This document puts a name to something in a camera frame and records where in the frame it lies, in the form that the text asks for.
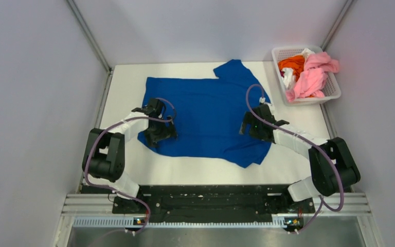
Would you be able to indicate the aluminium frame rail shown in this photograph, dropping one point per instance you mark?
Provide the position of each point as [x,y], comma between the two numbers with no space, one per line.
[95,210]

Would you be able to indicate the white plastic laundry basket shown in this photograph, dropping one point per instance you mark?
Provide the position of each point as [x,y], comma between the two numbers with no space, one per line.
[331,89]

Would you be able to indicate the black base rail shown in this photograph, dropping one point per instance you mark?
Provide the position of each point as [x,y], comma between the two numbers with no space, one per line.
[209,204]

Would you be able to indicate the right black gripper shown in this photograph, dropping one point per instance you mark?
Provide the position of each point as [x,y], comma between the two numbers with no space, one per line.
[249,118]

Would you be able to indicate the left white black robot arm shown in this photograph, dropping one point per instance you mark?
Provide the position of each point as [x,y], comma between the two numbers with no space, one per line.
[104,156]

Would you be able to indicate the white t shirt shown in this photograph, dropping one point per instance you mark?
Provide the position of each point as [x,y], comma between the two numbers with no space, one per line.
[287,73]

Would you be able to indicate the orange t shirt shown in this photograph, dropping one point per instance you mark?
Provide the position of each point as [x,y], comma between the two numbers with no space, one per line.
[296,63]

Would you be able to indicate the pink t shirt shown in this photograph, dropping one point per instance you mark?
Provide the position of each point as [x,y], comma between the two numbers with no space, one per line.
[312,80]

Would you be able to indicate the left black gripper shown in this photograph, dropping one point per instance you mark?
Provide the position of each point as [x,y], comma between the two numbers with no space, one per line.
[167,131]

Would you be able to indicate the blue t shirt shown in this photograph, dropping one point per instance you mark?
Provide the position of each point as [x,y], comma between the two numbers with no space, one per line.
[208,114]

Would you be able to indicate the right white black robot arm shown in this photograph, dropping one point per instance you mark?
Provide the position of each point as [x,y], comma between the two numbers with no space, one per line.
[332,165]

